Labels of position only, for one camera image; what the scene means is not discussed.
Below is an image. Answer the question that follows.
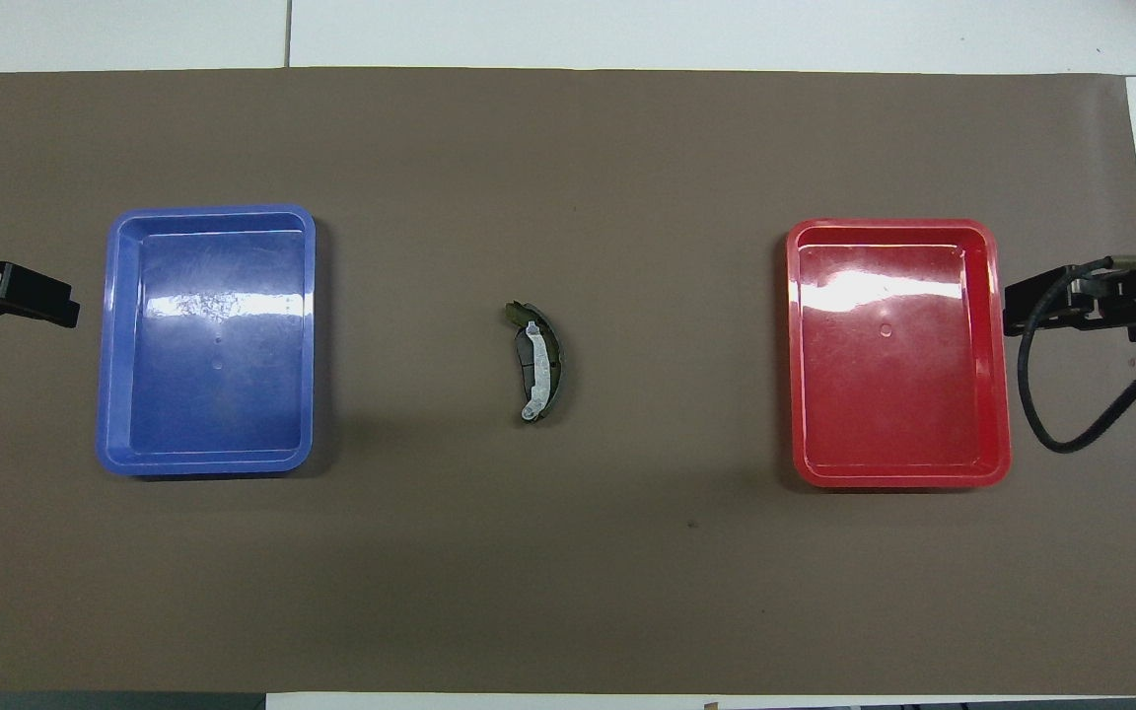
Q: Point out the brown table mat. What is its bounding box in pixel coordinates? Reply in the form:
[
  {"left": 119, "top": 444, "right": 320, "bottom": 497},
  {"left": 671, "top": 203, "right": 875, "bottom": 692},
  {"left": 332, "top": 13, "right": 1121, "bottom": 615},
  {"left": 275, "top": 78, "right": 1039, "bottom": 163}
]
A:
[{"left": 0, "top": 67, "right": 1136, "bottom": 695}]

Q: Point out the blue plastic tray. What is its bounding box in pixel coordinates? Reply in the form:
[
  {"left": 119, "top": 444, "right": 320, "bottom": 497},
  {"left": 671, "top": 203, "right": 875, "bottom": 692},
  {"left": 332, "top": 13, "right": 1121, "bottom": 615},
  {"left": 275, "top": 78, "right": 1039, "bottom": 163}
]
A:
[{"left": 96, "top": 204, "right": 318, "bottom": 478}]

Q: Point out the curved brake shoe metal web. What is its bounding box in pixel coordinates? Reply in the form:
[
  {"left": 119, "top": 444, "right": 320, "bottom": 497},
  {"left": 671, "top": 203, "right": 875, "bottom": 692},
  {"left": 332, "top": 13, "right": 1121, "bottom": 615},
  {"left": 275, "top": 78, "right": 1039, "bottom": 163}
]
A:
[{"left": 505, "top": 301, "right": 565, "bottom": 426}]

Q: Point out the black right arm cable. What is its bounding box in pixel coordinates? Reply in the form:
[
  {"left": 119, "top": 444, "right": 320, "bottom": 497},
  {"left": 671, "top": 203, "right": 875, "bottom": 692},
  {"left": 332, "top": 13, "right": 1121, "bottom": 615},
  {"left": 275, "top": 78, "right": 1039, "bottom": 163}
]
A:
[{"left": 1018, "top": 253, "right": 1136, "bottom": 455}]

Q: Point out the red plastic tray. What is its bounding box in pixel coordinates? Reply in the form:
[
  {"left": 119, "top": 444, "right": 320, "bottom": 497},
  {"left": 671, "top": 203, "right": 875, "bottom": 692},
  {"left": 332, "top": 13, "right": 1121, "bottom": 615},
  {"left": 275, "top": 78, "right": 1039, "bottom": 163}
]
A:
[{"left": 786, "top": 218, "right": 1013, "bottom": 490}]

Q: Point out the grey brake pad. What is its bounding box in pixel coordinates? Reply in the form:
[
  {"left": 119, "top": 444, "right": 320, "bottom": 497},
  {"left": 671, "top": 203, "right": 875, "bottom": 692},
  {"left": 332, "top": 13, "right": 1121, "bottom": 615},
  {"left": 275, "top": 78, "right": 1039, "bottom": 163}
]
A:
[{"left": 513, "top": 327, "right": 563, "bottom": 425}]

